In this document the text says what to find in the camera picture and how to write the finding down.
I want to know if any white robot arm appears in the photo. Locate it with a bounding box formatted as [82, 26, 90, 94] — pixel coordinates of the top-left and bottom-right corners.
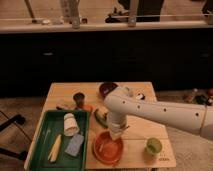
[104, 86, 213, 141]

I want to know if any dark brown cup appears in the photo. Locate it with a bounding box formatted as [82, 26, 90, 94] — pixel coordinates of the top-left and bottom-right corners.
[73, 92, 85, 108]

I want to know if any dark maroon bowl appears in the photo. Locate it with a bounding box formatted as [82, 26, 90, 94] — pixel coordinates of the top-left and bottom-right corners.
[99, 82, 117, 98]

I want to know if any black white small object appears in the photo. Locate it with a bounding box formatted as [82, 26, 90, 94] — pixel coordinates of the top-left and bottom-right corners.
[136, 93, 146, 100]

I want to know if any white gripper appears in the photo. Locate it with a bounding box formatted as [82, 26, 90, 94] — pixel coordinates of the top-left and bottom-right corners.
[108, 122, 127, 140]

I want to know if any orange red bowl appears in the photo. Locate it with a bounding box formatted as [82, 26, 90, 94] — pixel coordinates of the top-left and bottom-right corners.
[92, 131, 124, 165]

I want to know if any white cup in tray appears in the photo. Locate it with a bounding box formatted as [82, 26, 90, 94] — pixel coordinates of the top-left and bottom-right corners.
[64, 113, 79, 136]

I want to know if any blue sponge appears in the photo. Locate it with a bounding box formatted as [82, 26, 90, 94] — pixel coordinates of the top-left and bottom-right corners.
[65, 134, 84, 157]

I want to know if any green plastic tray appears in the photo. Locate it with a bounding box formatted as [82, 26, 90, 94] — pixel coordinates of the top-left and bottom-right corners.
[26, 110, 89, 171]

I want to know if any black chair base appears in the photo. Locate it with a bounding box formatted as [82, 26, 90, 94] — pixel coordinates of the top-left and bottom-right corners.
[0, 110, 31, 161]

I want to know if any orange carrot toy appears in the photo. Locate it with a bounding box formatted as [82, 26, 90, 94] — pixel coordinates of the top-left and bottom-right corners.
[83, 105, 93, 112]

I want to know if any green cup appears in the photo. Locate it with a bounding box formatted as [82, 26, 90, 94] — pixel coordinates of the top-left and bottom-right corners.
[146, 137, 162, 155]

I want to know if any grey utensil in tray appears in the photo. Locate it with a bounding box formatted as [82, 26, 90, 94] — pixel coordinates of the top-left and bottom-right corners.
[39, 129, 52, 156]

